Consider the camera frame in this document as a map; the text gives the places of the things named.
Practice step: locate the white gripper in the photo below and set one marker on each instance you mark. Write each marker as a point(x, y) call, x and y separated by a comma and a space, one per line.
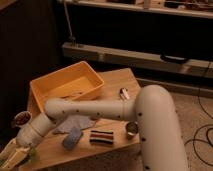
point(13, 154)

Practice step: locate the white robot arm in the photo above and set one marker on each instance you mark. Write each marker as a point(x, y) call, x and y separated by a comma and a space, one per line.
point(153, 110)

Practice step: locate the green plastic cup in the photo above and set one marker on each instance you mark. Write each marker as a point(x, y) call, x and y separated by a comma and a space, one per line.
point(33, 156)

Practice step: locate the white cup with snacks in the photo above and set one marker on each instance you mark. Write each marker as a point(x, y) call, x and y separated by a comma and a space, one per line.
point(21, 119)

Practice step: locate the small metal cup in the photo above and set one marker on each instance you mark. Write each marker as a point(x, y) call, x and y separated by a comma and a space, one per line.
point(131, 129)

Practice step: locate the blue folded cloth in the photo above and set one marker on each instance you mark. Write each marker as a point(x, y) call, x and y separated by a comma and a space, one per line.
point(71, 140)

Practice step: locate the grey cloth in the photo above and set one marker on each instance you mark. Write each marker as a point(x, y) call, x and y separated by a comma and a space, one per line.
point(76, 121)

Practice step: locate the fork in bin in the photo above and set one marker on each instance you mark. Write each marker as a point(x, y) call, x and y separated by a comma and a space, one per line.
point(73, 95)

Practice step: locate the yellow plastic bin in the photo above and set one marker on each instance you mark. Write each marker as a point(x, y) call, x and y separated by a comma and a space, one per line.
point(78, 77)

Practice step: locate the metal pole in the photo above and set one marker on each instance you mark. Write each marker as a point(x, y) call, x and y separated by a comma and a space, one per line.
point(71, 36)

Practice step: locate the upper wooden shelf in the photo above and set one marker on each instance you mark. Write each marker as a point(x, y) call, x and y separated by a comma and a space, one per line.
point(129, 7)

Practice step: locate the white handled spoon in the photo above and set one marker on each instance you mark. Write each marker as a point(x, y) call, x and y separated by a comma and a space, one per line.
point(124, 94)

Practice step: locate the grey metal shelf rail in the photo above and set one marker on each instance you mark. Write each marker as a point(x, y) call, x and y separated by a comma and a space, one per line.
point(137, 59)

